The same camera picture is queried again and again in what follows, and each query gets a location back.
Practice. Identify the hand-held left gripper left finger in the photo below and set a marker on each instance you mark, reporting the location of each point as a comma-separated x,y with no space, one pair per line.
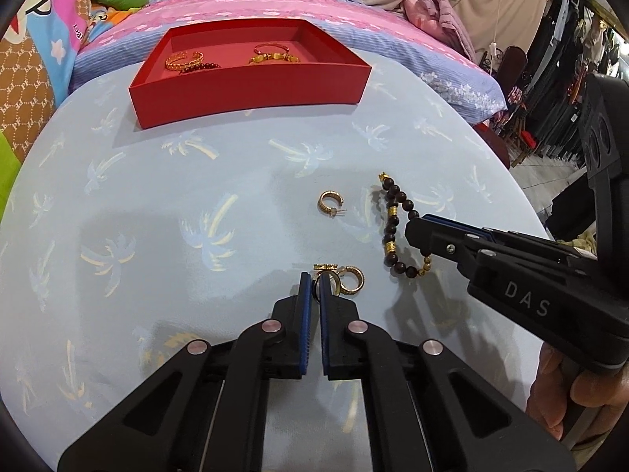
305,324

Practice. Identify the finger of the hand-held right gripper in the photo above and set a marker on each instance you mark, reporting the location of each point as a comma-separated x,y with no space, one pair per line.
437,241
457,223

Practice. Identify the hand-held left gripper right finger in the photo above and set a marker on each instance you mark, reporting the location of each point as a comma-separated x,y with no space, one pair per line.
331,334

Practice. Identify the gold hoop earring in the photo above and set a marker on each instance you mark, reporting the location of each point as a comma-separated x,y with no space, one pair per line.
323,204
360,281

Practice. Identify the red jewelry box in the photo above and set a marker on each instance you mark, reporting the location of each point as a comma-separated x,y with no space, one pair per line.
245,93

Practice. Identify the person's right hand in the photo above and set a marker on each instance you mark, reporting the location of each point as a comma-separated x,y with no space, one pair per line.
550,393

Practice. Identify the dark red cushion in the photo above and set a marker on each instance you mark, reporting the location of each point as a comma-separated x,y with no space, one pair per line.
496,142

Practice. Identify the rack of hanging clothes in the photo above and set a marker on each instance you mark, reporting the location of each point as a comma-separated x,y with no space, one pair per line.
555,83

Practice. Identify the pink and blue pillow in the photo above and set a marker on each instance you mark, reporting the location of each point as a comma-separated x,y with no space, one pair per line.
393,34

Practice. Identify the purple quilted cloth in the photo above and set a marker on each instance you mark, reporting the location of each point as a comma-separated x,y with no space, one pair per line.
442,14

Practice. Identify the monkey-printed colourful blanket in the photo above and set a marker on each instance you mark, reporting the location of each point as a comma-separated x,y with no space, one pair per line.
34,59

